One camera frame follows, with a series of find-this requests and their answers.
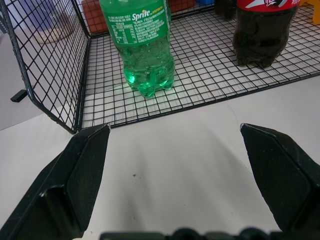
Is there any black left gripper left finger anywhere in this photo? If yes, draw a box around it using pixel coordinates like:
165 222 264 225
0 123 111 240

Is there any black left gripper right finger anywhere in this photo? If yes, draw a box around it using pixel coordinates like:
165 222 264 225
239 122 320 233

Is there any small black block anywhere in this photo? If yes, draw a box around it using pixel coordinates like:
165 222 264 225
10 90 27 103

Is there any dark cola bottle red label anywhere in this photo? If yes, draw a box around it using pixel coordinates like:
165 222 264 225
232 0 299 68

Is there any green Sprite bottle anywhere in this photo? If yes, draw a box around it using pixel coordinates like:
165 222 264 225
99 0 175 99

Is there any round purple container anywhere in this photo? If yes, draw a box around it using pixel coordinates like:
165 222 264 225
22 0 83 45

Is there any red-brown box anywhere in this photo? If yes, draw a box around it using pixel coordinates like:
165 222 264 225
81 0 173 35

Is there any black wire mesh basket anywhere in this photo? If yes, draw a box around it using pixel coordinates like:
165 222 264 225
0 0 320 135

